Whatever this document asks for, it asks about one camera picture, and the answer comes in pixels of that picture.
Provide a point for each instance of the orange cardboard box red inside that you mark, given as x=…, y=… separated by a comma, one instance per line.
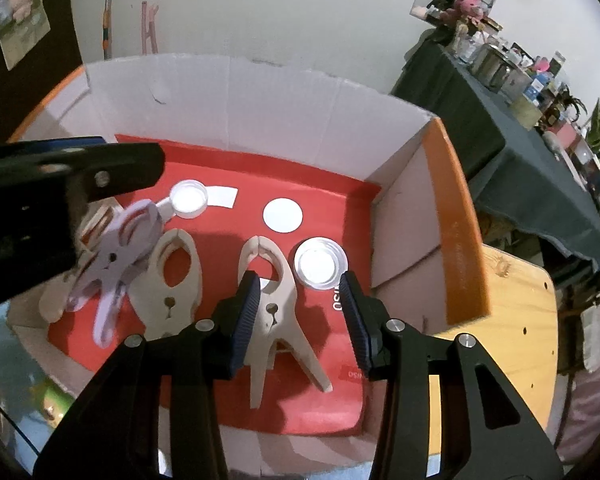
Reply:
x=290, y=110

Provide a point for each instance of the purple plastic clamp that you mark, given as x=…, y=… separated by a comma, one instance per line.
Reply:
x=112, y=260

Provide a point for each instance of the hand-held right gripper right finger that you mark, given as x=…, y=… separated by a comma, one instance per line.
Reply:
x=355, y=310

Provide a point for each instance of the pink wooden rack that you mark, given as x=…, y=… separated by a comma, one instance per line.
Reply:
x=149, y=30

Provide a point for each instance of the metal pot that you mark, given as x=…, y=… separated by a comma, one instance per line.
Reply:
x=490, y=65

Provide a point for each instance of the table with dark green cloth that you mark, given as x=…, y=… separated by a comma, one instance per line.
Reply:
x=455, y=110

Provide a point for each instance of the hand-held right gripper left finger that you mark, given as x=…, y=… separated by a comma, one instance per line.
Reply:
x=247, y=310

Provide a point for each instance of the large white bottle cap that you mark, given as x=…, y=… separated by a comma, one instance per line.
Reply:
x=321, y=262

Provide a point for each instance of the green yellow round toy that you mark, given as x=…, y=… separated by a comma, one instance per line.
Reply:
x=54, y=402

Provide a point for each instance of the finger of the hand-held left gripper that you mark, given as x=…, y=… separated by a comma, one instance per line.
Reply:
x=119, y=170

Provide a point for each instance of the pink rabbit plush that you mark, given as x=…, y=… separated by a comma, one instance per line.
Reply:
x=470, y=5

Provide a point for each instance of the beige jar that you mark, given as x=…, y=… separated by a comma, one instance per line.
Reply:
x=525, y=110

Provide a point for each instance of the paper door poster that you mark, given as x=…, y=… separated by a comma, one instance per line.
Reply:
x=24, y=35

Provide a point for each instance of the dark wooden door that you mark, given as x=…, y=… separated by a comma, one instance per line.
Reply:
x=54, y=90

